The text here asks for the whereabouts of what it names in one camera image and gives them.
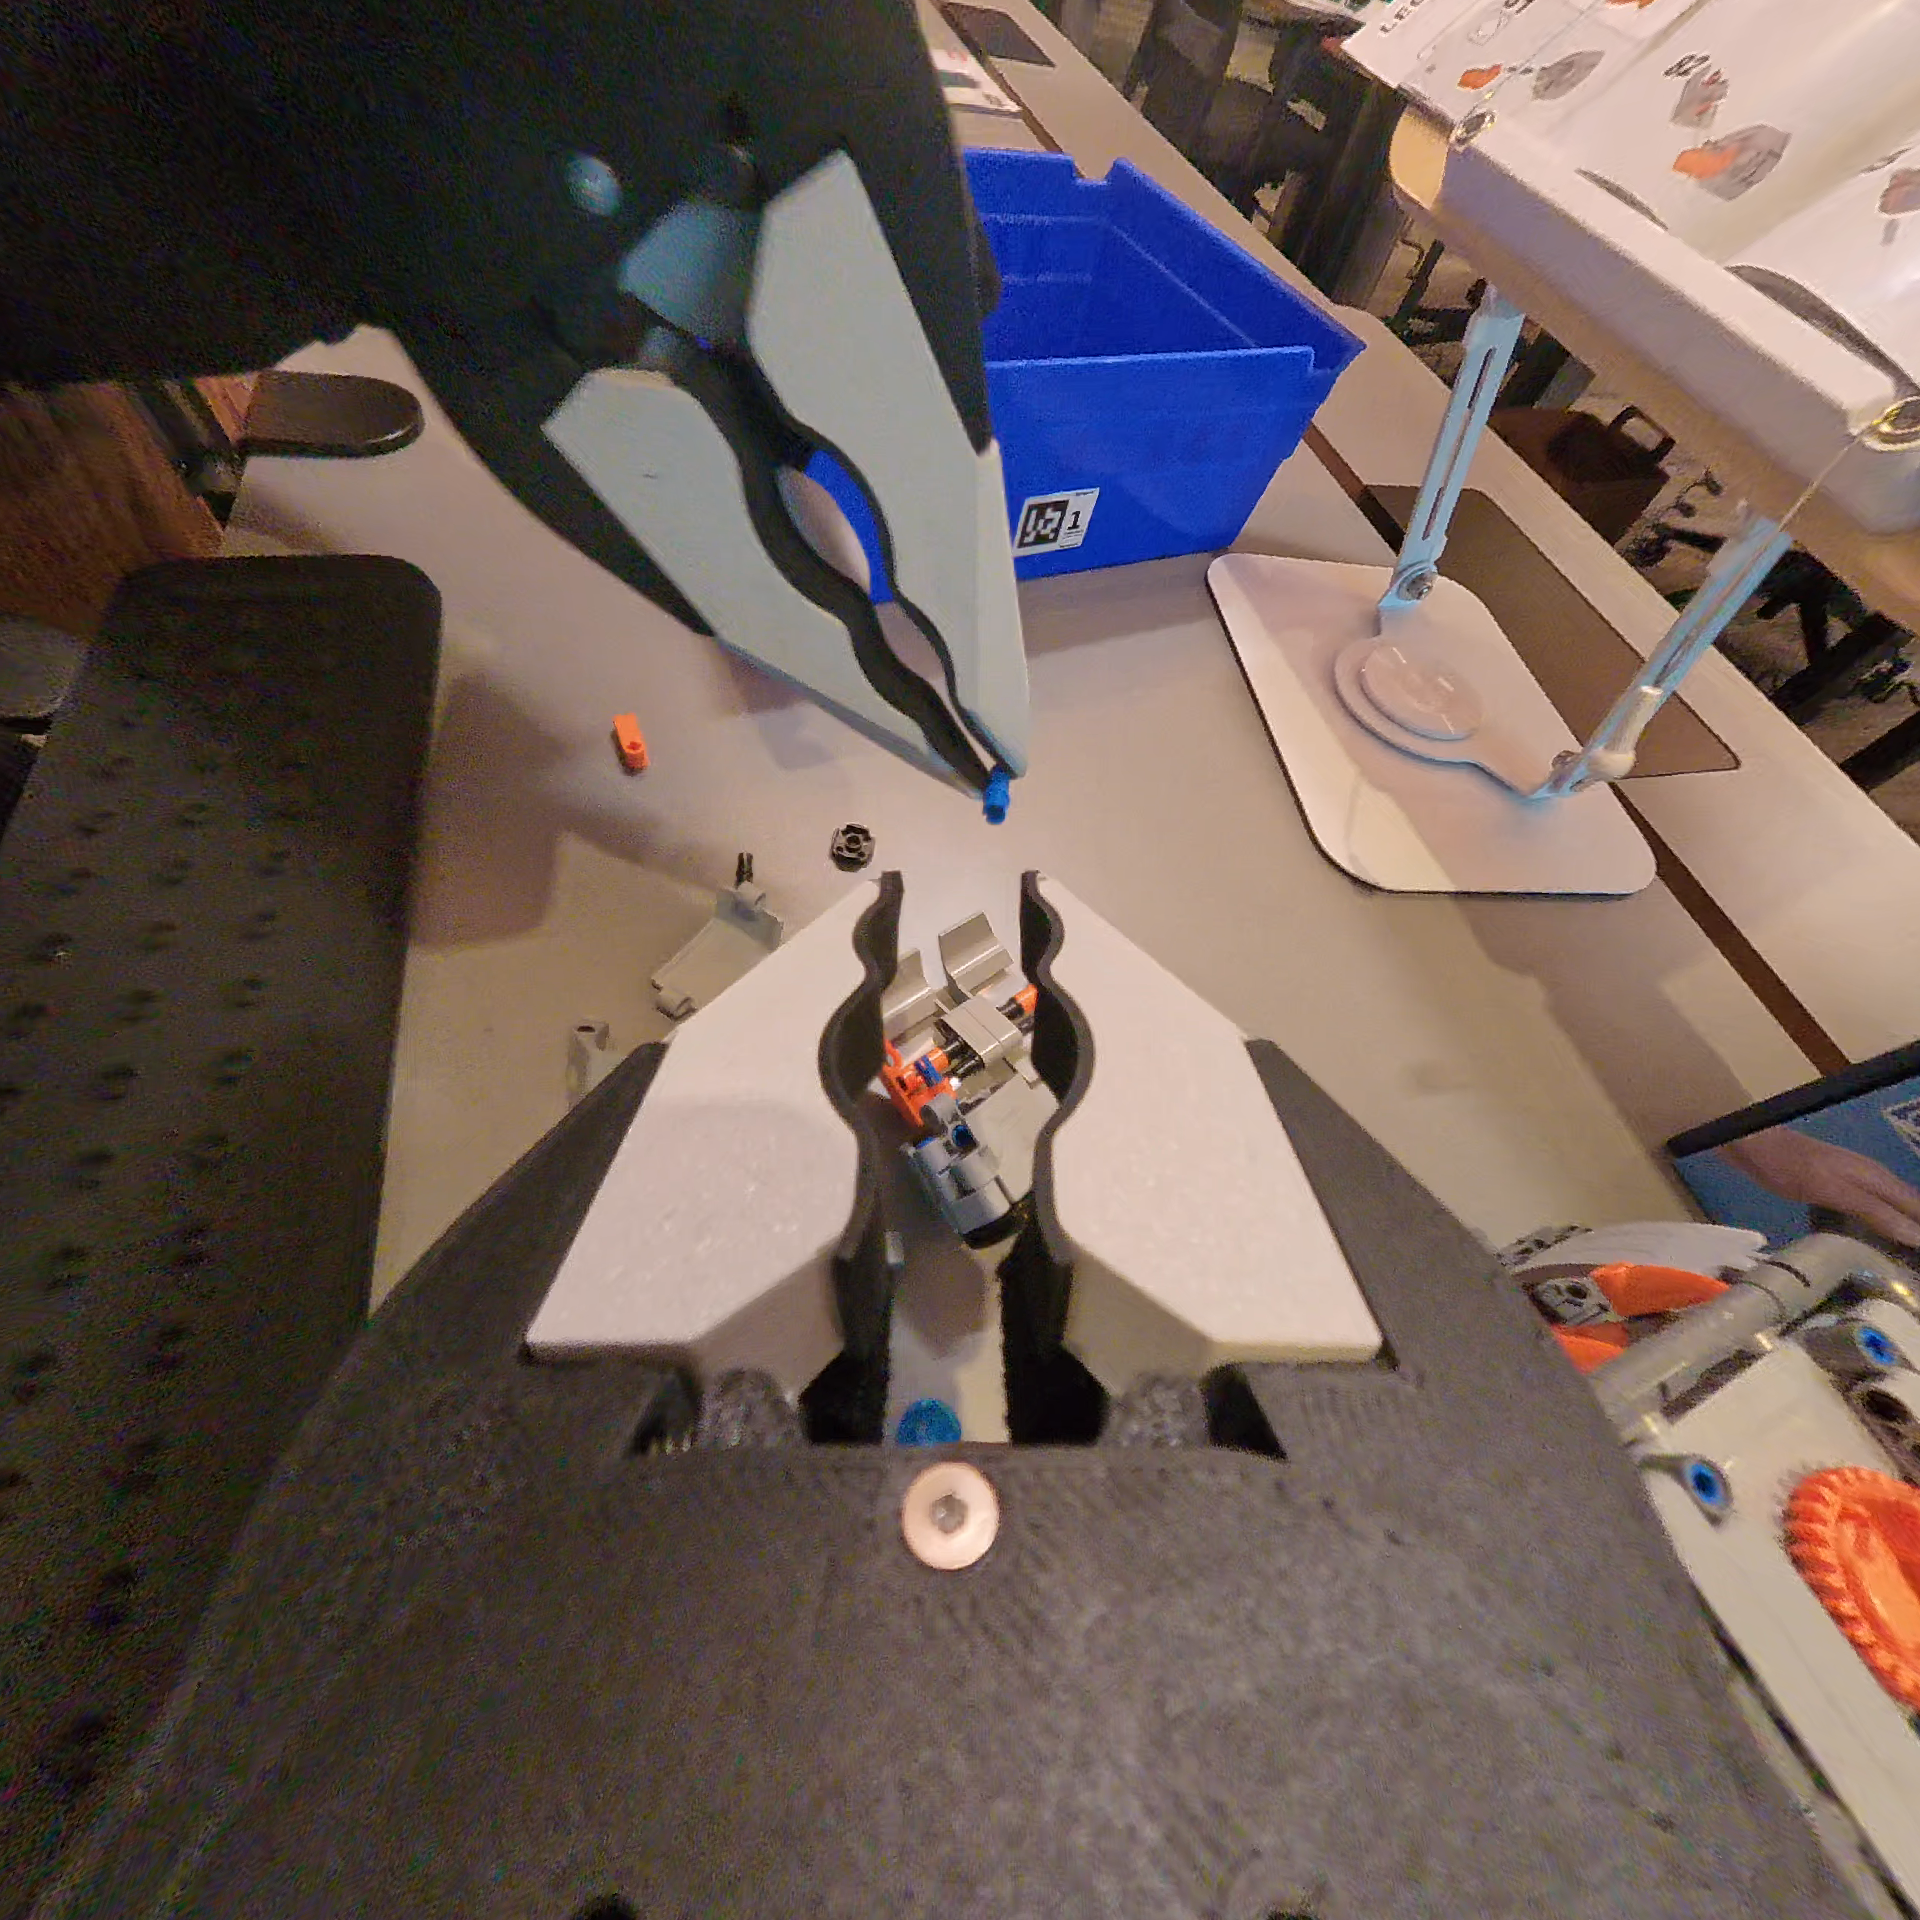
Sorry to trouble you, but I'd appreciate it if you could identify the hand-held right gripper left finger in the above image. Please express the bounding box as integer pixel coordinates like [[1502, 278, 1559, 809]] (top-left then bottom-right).
[[523, 870, 907, 1373]]

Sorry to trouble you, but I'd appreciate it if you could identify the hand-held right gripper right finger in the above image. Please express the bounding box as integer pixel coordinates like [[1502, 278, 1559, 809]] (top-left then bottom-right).
[[1020, 870, 1386, 1379]]

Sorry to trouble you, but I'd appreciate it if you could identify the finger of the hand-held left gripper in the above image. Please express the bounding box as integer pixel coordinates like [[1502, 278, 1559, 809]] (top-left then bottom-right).
[[541, 197, 1005, 794], [738, 145, 1037, 780]]

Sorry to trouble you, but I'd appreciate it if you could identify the grey curved panel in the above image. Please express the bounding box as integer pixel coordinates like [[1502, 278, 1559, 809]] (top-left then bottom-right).
[[651, 851, 786, 1017]]

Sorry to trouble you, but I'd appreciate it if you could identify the grey orange brick assembly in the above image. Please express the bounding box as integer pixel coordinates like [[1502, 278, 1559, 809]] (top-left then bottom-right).
[[875, 911, 1061, 1250]]

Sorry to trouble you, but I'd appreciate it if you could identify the blue bin with white label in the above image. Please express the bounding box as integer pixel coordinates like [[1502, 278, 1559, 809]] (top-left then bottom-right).
[[961, 144, 1368, 582]]

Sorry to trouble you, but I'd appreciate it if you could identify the black chair armrest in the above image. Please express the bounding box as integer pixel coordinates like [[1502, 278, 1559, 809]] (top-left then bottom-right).
[[244, 369, 427, 457]]

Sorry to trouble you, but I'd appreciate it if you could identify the white book stand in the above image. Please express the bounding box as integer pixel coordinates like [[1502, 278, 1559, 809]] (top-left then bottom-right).
[[1207, 90, 1920, 902]]

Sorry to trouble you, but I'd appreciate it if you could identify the blue robot kit box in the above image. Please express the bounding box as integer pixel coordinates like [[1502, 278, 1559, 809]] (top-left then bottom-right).
[[1669, 1042, 1920, 1253]]

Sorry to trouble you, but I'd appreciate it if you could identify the black perforated board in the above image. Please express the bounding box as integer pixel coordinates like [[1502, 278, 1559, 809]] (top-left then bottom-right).
[[0, 554, 444, 1920]]

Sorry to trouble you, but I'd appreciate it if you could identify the grey orange tracked toy robot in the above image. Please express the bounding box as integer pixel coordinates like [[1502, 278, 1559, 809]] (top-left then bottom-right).
[[1501, 1221, 1920, 1920]]

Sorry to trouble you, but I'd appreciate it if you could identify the white instruction booklet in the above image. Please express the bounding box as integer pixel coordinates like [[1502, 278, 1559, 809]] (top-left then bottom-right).
[[1338, 0, 1920, 323]]

